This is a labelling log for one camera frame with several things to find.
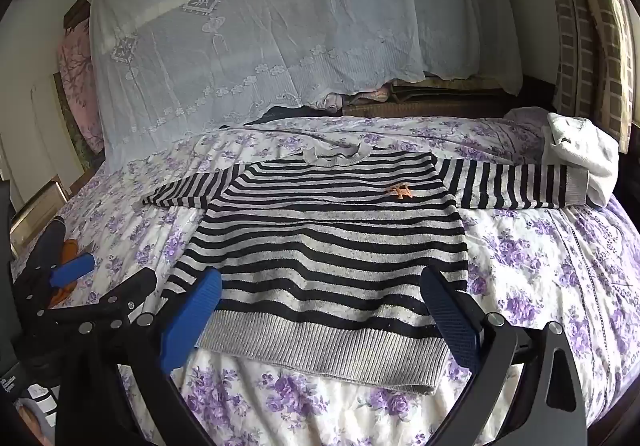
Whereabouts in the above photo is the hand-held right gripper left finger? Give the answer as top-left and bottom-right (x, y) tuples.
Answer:
(55, 268), (223, 446)

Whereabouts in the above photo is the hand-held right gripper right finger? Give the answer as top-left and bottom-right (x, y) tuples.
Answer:
(420, 267), (588, 446)

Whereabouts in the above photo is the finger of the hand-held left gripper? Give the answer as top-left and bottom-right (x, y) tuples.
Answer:
(47, 268), (160, 325)
(30, 253), (96, 289)

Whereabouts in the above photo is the black and grey striped sweater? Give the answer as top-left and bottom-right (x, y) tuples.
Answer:
(142, 143), (591, 397)

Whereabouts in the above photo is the purple floral bed sheet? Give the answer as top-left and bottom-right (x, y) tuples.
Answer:
(10, 108), (640, 446)

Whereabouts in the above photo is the pink floral pillow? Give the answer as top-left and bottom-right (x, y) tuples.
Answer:
(56, 18), (106, 154)

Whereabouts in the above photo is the dark wooden headboard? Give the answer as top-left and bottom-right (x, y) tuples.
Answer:
(342, 76), (558, 121)

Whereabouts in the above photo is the white cloth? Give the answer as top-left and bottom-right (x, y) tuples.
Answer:
(542, 112), (621, 207)

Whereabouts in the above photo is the black cloth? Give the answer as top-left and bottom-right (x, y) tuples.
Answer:
(220, 106), (346, 129)

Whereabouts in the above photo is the white lace cover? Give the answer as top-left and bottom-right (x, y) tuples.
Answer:
(87, 0), (523, 167)

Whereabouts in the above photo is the checkered curtain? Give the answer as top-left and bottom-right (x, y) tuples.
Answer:
(537, 0), (636, 154)

